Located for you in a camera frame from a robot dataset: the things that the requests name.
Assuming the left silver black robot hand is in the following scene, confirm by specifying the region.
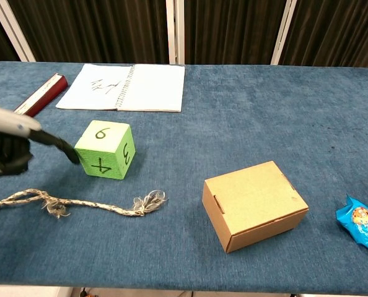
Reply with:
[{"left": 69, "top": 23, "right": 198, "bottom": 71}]
[{"left": 0, "top": 103, "right": 81, "bottom": 178}]

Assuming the green numbered foam cube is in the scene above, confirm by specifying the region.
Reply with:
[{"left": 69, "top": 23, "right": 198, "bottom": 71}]
[{"left": 74, "top": 119, "right": 137, "bottom": 181}]

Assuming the closed brown book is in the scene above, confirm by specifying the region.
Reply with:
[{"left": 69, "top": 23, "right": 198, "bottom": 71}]
[{"left": 13, "top": 72, "right": 69, "bottom": 118}]

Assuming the open white spiral notebook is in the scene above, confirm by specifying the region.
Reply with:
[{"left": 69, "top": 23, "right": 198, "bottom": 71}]
[{"left": 55, "top": 63, "right": 186, "bottom": 113}]

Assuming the small brown cardboard box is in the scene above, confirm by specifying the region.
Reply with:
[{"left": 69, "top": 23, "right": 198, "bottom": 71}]
[{"left": 201, "top": 160, "right": 310, "bottom": 254}]

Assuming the blue snack packet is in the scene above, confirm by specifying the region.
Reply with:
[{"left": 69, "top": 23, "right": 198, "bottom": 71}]
[{"left": 335, "top": 193, "right": 368, "bottom": 256}]

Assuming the white frame post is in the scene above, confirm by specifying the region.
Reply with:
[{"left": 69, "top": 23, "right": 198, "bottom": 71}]
[
  {"left": 165, "top": 0, "right": 186, "bottom": 66},
  {"left": 270, "top": 0, "right": 298, "bottom": 66},
  {"left": 0, "top": 0, "right": 37, "bottom": 63}
]

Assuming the frayed beige rope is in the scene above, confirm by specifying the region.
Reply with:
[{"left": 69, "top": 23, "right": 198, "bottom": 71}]
[{"left": 0, "top": 188, "right": 167, "bottom": 222}]

